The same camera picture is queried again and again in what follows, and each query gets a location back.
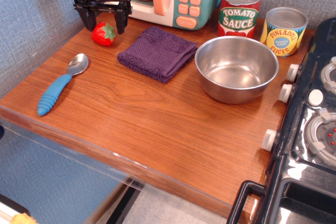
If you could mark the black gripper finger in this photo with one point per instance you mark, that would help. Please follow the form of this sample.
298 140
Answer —
88 18
121 19

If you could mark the red plastic toy strawberry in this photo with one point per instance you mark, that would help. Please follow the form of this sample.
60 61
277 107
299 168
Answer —
103 34

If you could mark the silver metal pot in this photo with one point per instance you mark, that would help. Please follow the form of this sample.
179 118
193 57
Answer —
235 70

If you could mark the folded purple cloth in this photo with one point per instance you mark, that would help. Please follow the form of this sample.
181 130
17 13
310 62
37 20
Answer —
158 54

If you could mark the tomato sauce can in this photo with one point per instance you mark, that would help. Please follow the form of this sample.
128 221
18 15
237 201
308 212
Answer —
238 17

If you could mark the pineapple slices can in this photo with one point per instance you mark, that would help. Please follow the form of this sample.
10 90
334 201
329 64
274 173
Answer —
283 30

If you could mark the white stove knob rear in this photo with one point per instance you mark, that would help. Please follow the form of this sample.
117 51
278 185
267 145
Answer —
292 72

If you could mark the white stove knob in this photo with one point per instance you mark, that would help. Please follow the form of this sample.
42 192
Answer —
285 93
292 72
268 140

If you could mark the white stove knob middle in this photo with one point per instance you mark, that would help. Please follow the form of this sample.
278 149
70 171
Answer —
285 93

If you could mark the white stove knob front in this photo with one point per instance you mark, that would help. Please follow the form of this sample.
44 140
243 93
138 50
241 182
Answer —
268 140

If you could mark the black toy stove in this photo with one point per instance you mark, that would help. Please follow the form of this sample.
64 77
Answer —
300 176

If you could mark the blue handled metal spoon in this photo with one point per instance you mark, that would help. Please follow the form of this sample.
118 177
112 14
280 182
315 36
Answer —
77 66

